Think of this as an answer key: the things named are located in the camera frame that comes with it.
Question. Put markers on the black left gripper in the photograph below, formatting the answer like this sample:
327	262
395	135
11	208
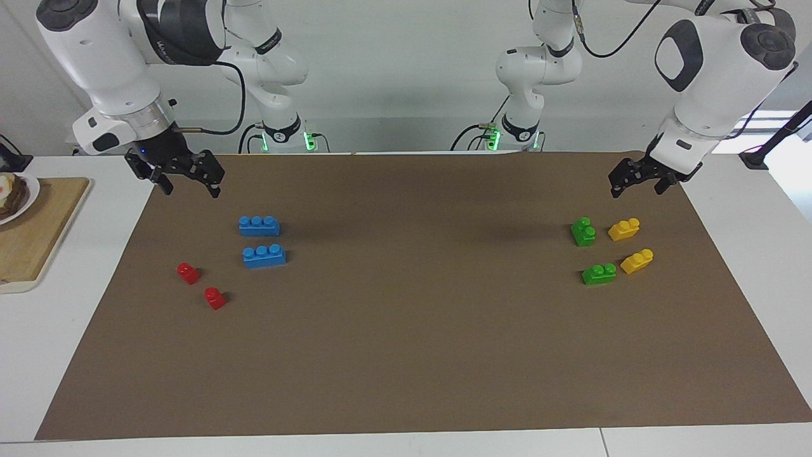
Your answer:
641	170

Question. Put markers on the white plate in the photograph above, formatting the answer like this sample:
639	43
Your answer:
32	190

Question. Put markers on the black camera stand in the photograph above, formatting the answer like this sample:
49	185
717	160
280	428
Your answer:
777	136

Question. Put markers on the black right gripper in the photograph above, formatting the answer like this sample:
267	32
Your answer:
176	155

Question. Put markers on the red one-stud block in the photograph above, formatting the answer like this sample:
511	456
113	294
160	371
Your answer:
188	274
216	299

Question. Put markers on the black clamp mount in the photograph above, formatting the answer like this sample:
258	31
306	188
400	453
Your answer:
14	158

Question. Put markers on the wooden cutting board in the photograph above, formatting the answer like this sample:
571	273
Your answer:
44	241

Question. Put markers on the yellow two-stud block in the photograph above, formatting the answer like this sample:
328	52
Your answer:
637	262
623	231

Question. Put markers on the brown table mat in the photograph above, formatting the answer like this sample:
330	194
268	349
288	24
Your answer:
406	349

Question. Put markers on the green two-stud block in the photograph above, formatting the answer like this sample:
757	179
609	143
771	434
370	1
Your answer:
582	233
598	275

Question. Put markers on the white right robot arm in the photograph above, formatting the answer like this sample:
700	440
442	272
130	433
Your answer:
95	57

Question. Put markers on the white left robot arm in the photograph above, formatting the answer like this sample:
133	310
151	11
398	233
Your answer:
717	95

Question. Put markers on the blue three-stud block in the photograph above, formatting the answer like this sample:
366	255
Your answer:
263	257
259	227

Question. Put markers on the toast with egg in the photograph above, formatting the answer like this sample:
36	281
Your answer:
11	195

